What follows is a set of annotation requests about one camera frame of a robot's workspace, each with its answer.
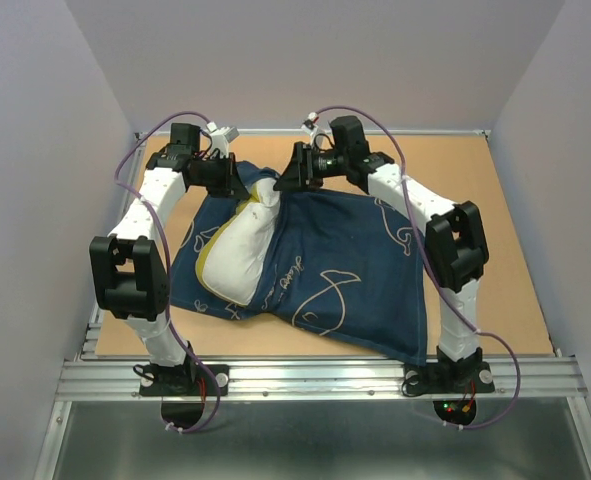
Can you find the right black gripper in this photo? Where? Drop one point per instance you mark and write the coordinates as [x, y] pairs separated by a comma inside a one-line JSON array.
[[298, 173]]

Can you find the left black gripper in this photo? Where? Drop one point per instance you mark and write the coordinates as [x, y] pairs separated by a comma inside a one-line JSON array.
[[232, 183]]

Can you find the white pillow yellow underside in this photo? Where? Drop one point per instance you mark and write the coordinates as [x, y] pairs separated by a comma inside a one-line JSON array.
[[231, 264]]

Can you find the blue denim pillowcase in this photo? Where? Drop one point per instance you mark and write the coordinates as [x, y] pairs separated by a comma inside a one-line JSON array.
[[339, 265]]

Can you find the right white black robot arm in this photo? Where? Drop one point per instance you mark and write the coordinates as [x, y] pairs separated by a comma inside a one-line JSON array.
[[450, 236]]

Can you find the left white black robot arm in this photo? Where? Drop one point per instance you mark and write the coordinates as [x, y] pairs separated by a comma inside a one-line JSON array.
[[130, 265]]

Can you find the grey metal front panel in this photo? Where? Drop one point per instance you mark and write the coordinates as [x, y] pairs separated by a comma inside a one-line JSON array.
[[320, 440]]

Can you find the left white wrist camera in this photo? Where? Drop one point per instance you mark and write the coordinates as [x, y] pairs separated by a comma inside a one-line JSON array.
[[220, 139]]

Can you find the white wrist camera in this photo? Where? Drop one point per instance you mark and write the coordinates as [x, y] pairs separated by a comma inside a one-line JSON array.
[[319, 139], [220, 139]]

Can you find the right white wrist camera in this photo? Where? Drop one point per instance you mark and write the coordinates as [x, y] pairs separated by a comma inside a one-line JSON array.
[[319, 139]]

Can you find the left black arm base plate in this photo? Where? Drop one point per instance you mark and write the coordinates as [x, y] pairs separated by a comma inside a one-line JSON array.
[[157, 381]]

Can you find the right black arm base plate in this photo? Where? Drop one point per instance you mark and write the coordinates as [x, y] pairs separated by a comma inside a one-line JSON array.
[[441, 378]]

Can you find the front aluminium extrusion rail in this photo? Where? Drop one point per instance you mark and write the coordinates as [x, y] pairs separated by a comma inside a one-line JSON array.
[[360, 378]]

